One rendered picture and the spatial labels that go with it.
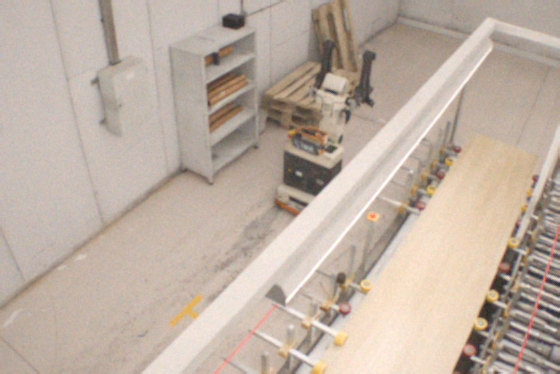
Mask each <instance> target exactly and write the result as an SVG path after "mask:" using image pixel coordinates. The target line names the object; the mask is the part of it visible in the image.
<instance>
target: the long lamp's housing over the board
mask: <svg viewBox="0 0 560 374"><path fill-rule="evenodd" d="M492 45H493V44H492V40H491V38H487V40H486V41H485V42H484V43H483V44H482V45H481V47H480V48H479V49H478V50H477V51H476V52H475V54H474V55H473V56H472V57H471V59H469V61H468V62H467V64H465V65H464V66H463V69H462V70H460V71H459V73H458V74H457V75H456V76H455V78H454V79H453V80H452V81H450V82H451V83H450V84H449V85H448V86H447V87H446V88H445V89H444V91H443V92H442V93H441V95H439V96H438V97H437V99H436V101H435V102H433V103H432V104H431V106H430V108H429V109H428V110H427V111H425V112H424V115H423V116H422V117H421V118H420V119H419V120H417V123H416V124H415V125H414V126H413V127H412V128H411V130H410V131H409V132H408V133H407V134H406V135H405V136H404V138H403V139H402V141H401V142H400V143H398V144H397V146H396V147H395V148H394V149H393V151H392V152H391V153H390V155H389V156H388V157H387V158H385V159H384V160H383V162H382V164H381V165H380V166H379V167H378V168H377V169H376V171H375V172H374V173H373V174H372V175H371V176H370V177H368V178H369V179H368V180H367V181H366V182H365V183H364V184H363V185H362V187H361V188H360V189H359V190H358V191H357V192H356V193H355V194H354V196H353V197H352V199H351V200H350V201H348V202H347V204H346V205H345V206H344V207H343V208H342V209H341V210H340V212H339V213H338V214H337V215H336V216H335V217H334V218H333V219H332V221H331V222H330V223H329V225H328V226H327V227H326V228H325V229H324V230H323V231H322V232H321V233H320V234H319V235H318V236H317V238H316V239H315V240H314V241H313V242H312V243H311V244H310V246H309V247H308V248H307V249H306V250H305V251H303V252H302V254H301V256H300V257H299V258H298V259H297V260H296V261H295V263H294V264H293V265H292V266H291V267H290V268H289V269H288V270H287V271H286V272H285V273H284V274H283V275H282V276H281V277H280V279H279V280H278V281H277V283H276V284H274V285H273V287H272V288H271V289H270V290H269V291H268V292H267V293H266V295H265V297H267V298H269V299H270V300H272V301H274V302H276V303H277V304H279V305H281V306H282V307H287V300H288V299H289V298H290V297H291V296H292V295H293V294H294V293H295V292H296V291H297V289H298V287H299V286H300V285H301V283H303V282H304V281H305V280H306V278H307V277H308V276H309V275H310V274H311V272H312V271H313V270H314V269H315V267H317V266H318V265H319V264H320V262H321V261H322V260H323V258H324V256H325V255H326V254H327V253H328V252H329V250H330V249H331V248H332V247H334V245H335V244H336V243H337V242H338V241H339V239H340V238H341V237H342V236H343V235H344V233H345V232H346V231H347V230H348V229H349V226H350V225H351V224H352V223H353V222H354V221H355V220H356V219H357V217H358V216H359V215H360V214H361V213H362V211H363V210H364V209H365V208H366V207H367V205H368V203H369V202H370V201H371V199H373V198H374V197H375V196H376V194H377V193H378V192H379V191H380V190H381V188H382V187H383V185H384V184H385V182H386V181H387V180H388V179H389V178H390V177H391V176H392V175H393V174H394V172H395V170H396V169H397V168H398V166H399V165H400V164H401V163H402V162H403V161H404V159H405V158H406V157H407V155H408V154H409V153H410V152H411V151H412V149H413V147H415V146H416V144H417V143H418V142H419V141H420V140H421V139H420V138H421V137H422V136H423V135H424V134H425V133H426V132H427V130H428V128H429V127H430V126H431V125H433V122H434V121H435V120H436V119H437V117H438V116H439V115H440V114H441V112H442V111H443V110H444V109H445V107H446V106H447V105H448V104H449V103H450V102H449V101H450V100H451V99H453V98H454V95H455V94H456V93H457V92H458V91H459V89H460V88H461V86H463V84H464V83H465V81H466V80H467V79H468V78H469V76H470V75H471V74H472V73H473V71H474V70H475V68H477V66H478V64H479V63H481V61H482V59H483V58H484V57H485V55H486V54H487V53H488V51H491V49H492V48H491V47H492Z"/></svg>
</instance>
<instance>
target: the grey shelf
mask: <svg viewBox="0 0 560 374"><path fill-rule="evenodd" d="M199 37H202V38H206V39H209V40H212V41H209V40H206V39H202V38H199ZM213 40H214V41H213ZM227 45H232V52H230V53H229V54H225V55H223V56H221V57H219V62H220V65H216V66H213V63H214V61H213V62H211V63H209V64H207V65H205V66H204V56H206V55H208V54H210V53H212V52H214V51H216V50H218V49H219V48H221V47H223V46H227ZM168 47H169V54H170V68H171V74H172V81H173V82H172V88H173V95H174V101H175V115H176V123H177V129H178V137H179V151H180V158H181V165H182V172H183V173H185V172H187V170H186V169H185V168H187V169H189V170H191V171H193V172H195V173H198V174H200V175H202V176H206V177H208V184H210V185H212V184H213V183H214V182H213V175H214V174H216V173H217V172H218V171H219V170H220V169H221V168H222V167H223V166H224V165H225V164H227V163H229V162H230V161H232V160H233V159H234V158H236V157H237V156H238V155H240V154H241V153H242V152H244V151H245V150H246V149H247V148H249V147H250V146H252V145H253V144H254V143H256V146H255V147H254V148H256V149H257V148H258V111H257V78H258V57H257V27H251V26H247V25H245V27H243V28H239V29H237V30H235V29H233V30H232V29H228V28H225V27H223V24H222V22H221V23H219V24H216V25H214V26H211V27H209V28H206V29H204V30H202V31H201V32H198V33H196V34H194V35H192V36H190V37H188V38H186V39H184V40H182V41H179V42H177V43H174V44H172V45H169V46H168ZM254 51H255V52H254ZM172 53H173V54H172ZM254 57H255V64H254ZM172 60H173V61H172ZM199 63H200V65H199ZM173 67H174V68H173ZM200 67H201V68H200ZM226 72H228V73H229V72H230V73H229V74H231V73H235V74H236V76H239V75H240V74H244V75H245V78H246V80H247V81H248V85H246V86H245V87H243V88H241V89H240V90H238V91H236V92H235V93H234V94H232V95H230V96H229V97H227V98H223V99H222V100H220V101H218V102H216V104H214V105H212V106H211V107H209V106H207V98H206V84H207V83H208V82H210V81H212V80H213V79H215V78H217V77H218V76H220V75H222V74H224V73H226ZM174 81H175V82H174ZM202 87H203V88H202ZM202 89H203V90H202ZM201 91H202V94H201ZM204 92H205V93H204ZM176 95H177V96H176ZM254 98H255V108H254ZM230 101H233V108H234V107H236V106H237V105H241V106H242V107H243V110H241V111H240V112H238V113H237V114H235V115H234V116H233V117H231V118H230V119H229V120H228V121H227V122H225V123H224V124H222V125H221V126H219V127H218V128H217V129H215V130H214V131H212V132H211V133H208V132H210V130H209V119H208V116H209V115H211V114H212V113H214V111H216V110H218V109H219V108H221V107H222V106H224V105H225V104H227V103H229V102H230ZM201 102H202V103H201ZM178 116H179V117H178ZM204 118H205V119H204ZM203 121H204V123H203ZM205 127H206V128H205ZM180 131H181V132H180ZM204 132H205V134H204ZM181 145H182V146H181ZM182 153H183V154H182ZM184 167H185V168H184ZM211 176H212V177H211ZM209 179H210V180H209Z"/></svg>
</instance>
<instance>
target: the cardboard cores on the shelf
mask: <svg viewBox="0 0 560 374"><path fill-rule="evenodd" d="M218 51H219V57H221V56H223V55H225V54H229V53H230V52H232V45H227V46H223V47H221V48H219V49H218ZM213 61H214V58H213V52H212V53H210V54H208V55H206V56H204V66H205V65H207V64H209V63H211V62H213ZM246 85H248V81H247V80H246V78H245V75H244V74H240V75H239V76H236V74H235V73H231V74H229V73H228V72H226V73H224V74H222V75H220V76H218V77H217V78H215V79H213V80H212V81H210V82H208V83H207V84H206V98H207V106H209V107H211V106H212V105H214V104H216V102H218V101H220V100H222V99H223V98H227V97H229V96H230V95H232V94H234V93H235V92H236V91H238V90H240V89H241V88H243V87H245V86H246ZM241 110H243V107H242V106H241V105H237V106H236V107H234V108H233V101H230V102H229V103H227V104H225V105H224V106H222V107H221V108H219V109H218V110H216V111H214V113H212V114H211V115H209V116H208V119H209V130H210V132H208V133H211V132H212V131H214V130H215V129H217V128H218V127H219V126H221V125H222V124H224V123H225V122H227V121H228V120H229V119H230V118H231V117H233V116H234V115H235V114H237V113H238V112H240V111H241Z"/></svg>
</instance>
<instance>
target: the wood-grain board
mask: <svg viewBox="0 0 560 374"><path fill-rule="evenodd" d="M468 139H469V140H468V141H467V143H466V144H465V145H464V148H463V149H462V151H461V152H460V153H459V156H458V157H457V158H456V160H455V161H454V163H453V166H452V167H451V168H450V169H449V171H448V172H447V175H446V177H445V178H444V180H443V181H441V183H440V186H439V187H438V189H437V190H436V192H435V193H434V195H432V198H431V200H430V201H429V203H428V204H427V206H426V207H425V209H424V210H423V212H422V213H421V215H420V216H419V218H418V219H417V221H416V222H415V224H414V225H413V228H412V229H411V230H410V232H409V233H408V235H407V236H406V238H405V239H404V241H403V242H402V243H401V245H400V247H399V248H398V250H397V251H396V253H395V254H394V256H393V257H392V259H391V260H390V262H389V263H388V265H386V267H385V268H384V270H383V271H382V274H381V275H380V277H379V278H378V280H377V281H376V282H375V283H374V285H373V286H372V288H371V289H370V291H369V292H368V294H367V295H366V296H365V297H364V299H363V300H362V302H361V303H360V306H359V307H358V308H357V309H356V311H355V312H354V314H353V315H352V317H351V318H350V319H349V320H348V322H347V323H346V325H345V326H344V328H343V329H342V330H341V331H343V332H345V333H347V334H348V335H349V337H348V340H347V342H346V343H345V344H344V345H343V346H342V345H340V344H336V343H335V340H334V342H333V343H332V345H331V346H330V347H329V348H328V350H327V351H326V353H324V355H323V356H322V358H321V359H320V360H321V361H323V362H325V363H327V364H328V367H327V369H326V372H324V374H451V372H452V370H453V368H454V366H455V363H456V362H457V360H458V357H459V356H460V353H461V351H462V349H463V347H464V345H465V343H466V341H467V338H468V336H469V334H470V332H471V329H472V327H473V324H474V321H475V319H476V317H477V314H478V312H479V311H480V308H481V306H482V304H483V302H484V299H485V297H486V295H487V293H488V289H489V286H490V284H491V282H492V280H493V277H494V276H495V273H496V271H497V268H498V265H499V262H500V260H501V258H502V256H503V253H504V251H505V249H506V245H507V242H508V240H509V238H510V236H511V234H512V229H513V227H514V225H515V222H516V220H517V216H518V214H519V211H520V210H521V207H522V203H523V201H524V199H525V196H526V192H527V190H528V188H529V185H530V181H531V179H532V176H533V173H534V170H535V168H536V166H537V161H538V159H539V158H540V156H538V155H536V154H533V153H530V152H528V151H525V150H522V149H520V148H517V147H514V146H510V145H507V144H504V143H501V142H499V141H495V140H493V139H490V138H488V137H484V136H482V135H479V134H476V133H472V135H471V136H470V137H469V138H468Z"/></svg>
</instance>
